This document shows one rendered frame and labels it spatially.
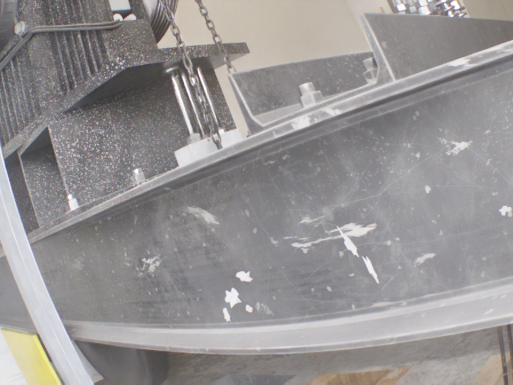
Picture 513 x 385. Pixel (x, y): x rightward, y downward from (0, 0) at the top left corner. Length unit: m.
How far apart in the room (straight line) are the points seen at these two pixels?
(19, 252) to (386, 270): 0.69
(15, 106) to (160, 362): 0.95
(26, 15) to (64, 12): 0.12
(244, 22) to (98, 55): 2.23
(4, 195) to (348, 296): 0.66
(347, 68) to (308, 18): 3.20
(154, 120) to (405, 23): 0.78
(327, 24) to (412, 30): 3.53
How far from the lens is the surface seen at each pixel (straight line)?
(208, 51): 1.25
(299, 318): 0.77
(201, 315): 0.92
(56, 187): 1.37
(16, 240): 1.08
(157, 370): 1.85
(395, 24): 0.58
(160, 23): 1.63
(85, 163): 1.16
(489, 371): 1.28
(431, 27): 0.67
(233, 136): 1.21
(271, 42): 3.59
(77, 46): 1.35
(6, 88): 1.37
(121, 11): 1.55
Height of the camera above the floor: 0.64
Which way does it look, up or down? 2 degrees down
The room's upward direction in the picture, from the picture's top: 21 degrees counter-clockwise
